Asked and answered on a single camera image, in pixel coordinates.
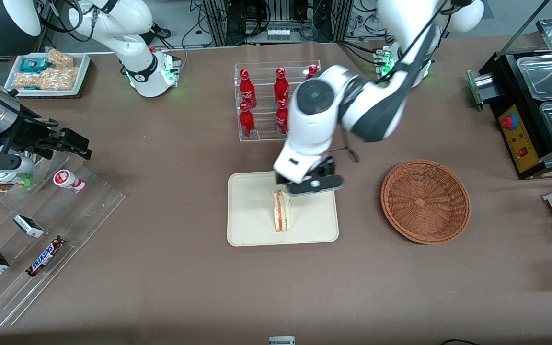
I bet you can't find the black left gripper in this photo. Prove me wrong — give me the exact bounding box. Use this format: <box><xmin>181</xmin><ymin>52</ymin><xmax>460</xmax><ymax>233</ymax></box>
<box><xmin>276</xmin><ymin>156</ymin><xmax>337</xmax><ymax>186</ymax></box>

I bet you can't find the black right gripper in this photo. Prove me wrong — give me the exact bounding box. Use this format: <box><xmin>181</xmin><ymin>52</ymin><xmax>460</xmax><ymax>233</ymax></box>
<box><xmin>0</xmin><ymin>117</ymin><xmax>92</xmax><ymax>161</ymax></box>

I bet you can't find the triangle sandwich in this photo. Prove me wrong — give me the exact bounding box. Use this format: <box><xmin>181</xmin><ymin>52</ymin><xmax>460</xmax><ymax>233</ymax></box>
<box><xmin>272</xmin><ymin>189</ymin><xmax>292</xmax><ymax>233</ymax></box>

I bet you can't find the cream plastic tray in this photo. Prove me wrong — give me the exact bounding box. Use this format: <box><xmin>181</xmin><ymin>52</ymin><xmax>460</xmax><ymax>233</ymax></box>
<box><xmin>227</xmin><ymin>169</ymin><xmax>340</xmax><ymax>247</ymax></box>

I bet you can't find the white snack tray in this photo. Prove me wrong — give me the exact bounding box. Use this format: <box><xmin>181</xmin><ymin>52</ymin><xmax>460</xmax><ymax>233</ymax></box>
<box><xmin>4</xmin><ymin>51</ymin><xmax>91</xmax><ymax>98</ymax></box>

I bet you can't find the brown wicker basket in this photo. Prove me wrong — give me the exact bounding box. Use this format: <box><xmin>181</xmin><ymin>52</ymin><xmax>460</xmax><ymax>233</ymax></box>
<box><xmin>380</xmin><ymin>159</ymin><xmax>472</xmax><ymax>245</ymax></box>

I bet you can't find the white red yogurt bottle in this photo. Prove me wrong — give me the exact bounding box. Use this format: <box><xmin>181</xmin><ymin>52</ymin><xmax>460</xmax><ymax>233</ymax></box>
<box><xmin>53</xmin><ymin>169</ymin><xmax>86</xmax><ymax>194</ymax></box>

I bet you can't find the clear acrylic bottle rack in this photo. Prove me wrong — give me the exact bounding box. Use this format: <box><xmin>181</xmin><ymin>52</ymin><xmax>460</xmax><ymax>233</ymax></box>
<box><xmin>234</xmin><ymin>60</ymin><xmax>322</xmax><ymax>143</ymax></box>

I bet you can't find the large rice cracker bag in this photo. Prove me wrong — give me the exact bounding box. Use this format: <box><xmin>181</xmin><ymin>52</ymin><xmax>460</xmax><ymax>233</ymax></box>
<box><xmin>14</xmin><ymin>67</ymin><xmax>79</xmax><ymax>92</ymax></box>

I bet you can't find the clear acrylic stepped display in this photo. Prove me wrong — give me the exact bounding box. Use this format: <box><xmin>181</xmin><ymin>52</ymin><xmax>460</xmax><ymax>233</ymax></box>
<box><xmin>0</xmin><ymin>152</ymin><xmax>127</xmax><ymax>327</ymax></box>

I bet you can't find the green lidded drink cup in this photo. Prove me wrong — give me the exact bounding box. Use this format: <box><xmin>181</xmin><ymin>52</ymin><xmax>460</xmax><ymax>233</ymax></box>
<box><xmin>0</xmin><ymin>170</ymin><xmax>35</xmax><ymax>194</ymax></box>

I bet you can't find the small rice cracker bag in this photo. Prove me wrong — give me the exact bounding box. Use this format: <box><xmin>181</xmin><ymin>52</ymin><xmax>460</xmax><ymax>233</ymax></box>
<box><xmin>46</xmin><ymin>48</ymin><xmax>75</xmax><ymax>69</ymax></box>

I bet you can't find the teal snack packet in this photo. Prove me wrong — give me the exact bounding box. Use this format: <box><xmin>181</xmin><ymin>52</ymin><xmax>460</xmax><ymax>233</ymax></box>
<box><xmin>19</xmin><ymin>57</ymin><xmax>50</xmax><ymax>74</ymax></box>

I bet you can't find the snickers chocolate bar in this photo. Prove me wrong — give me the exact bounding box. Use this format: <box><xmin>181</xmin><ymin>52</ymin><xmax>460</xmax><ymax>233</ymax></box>
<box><xmin>25</xmin><ymin>235</ymin><xmax>67</xmax><ymax>278</ymax></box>

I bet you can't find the black food warmer appliance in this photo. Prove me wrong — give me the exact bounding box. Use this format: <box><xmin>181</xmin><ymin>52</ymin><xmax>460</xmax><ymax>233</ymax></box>
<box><xmin>467</xmin><ymin>18</ymin><xmax>552</xmax><ymax>181</ymax></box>

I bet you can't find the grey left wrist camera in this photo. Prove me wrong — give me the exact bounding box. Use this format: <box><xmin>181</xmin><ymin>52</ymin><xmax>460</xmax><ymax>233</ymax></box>
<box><xmin>287</xmin><ymin>174</ymin><xmax>344</xmax><ymax>197</ymax></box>

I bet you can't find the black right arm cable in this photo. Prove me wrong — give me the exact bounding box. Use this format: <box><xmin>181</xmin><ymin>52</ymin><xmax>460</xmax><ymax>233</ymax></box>
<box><xmin>0</xmin><ymin>76</ymin><xmax>60</xmax><ymax>129</ymax></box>

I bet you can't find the aluminium frame equipment rack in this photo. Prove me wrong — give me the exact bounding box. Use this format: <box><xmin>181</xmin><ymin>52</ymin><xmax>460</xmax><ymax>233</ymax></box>
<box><xmin>201</xmin><ymin>0</ymin><xmax>354</xmax><ymax>47</ymax></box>

